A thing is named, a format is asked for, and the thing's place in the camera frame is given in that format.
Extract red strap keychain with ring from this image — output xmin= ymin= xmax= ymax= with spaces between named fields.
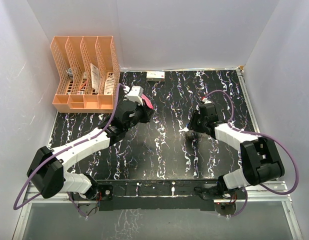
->
xmin=141 ymin=94 xmax=154 ymax=110

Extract silver key with blue tag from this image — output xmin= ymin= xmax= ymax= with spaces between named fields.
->
xmin=179 ymin=127 xmax=189 ymax=133

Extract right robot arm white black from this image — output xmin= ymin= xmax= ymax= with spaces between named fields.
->
xmin=187 ymin=103 xmax=285 ymax=199

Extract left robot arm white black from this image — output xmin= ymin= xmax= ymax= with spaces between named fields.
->
xmin=27 ymin=100 xmax=154 ymax=200

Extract small white red box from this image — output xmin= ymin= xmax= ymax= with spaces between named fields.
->
xmin=146 ymin=71 xmax=165 ymax=82

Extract white labelled packet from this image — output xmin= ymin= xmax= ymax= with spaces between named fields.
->
xmin=103 ymin=75 xmax=115 ymax=95

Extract white paper packet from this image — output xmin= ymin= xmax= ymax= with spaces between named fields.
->
xmin=90 ymin=63 xmax=101 ymax=94

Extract orange plastic file organizer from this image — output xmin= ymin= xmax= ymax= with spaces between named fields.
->
xmin=50 ymin=36 xmax=120 ymax=113

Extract round metal object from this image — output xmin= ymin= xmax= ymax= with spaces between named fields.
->
xmin=66 ymin=68 xmax=73 ymax=77

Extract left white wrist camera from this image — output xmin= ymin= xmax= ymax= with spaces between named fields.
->
xmin=127 ymin=86 xmax=144 ymax=105

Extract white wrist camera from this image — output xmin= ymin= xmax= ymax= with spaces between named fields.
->
xmin=201 ymin=97 xmax=212 ymax=104
xmin=127 ymin=86 xmax=144 ymax=105

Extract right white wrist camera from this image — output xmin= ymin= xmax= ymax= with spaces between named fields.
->
xmin=201 ymin=97 xmax=212 ymax=104

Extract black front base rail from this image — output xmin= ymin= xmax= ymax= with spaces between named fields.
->
xmin=97 ymin=179 xmax=221 ymax=211

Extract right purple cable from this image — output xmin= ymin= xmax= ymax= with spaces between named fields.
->
xmin=201 ymin=89 xmax=297 ymax=196

